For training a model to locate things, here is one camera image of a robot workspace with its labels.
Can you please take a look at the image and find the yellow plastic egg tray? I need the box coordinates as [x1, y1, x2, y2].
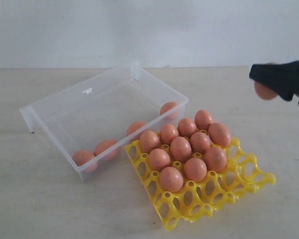
[125, 137, 276, 231]

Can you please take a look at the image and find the clear plastic bin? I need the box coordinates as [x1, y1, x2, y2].
[20, 60, 188, 181]

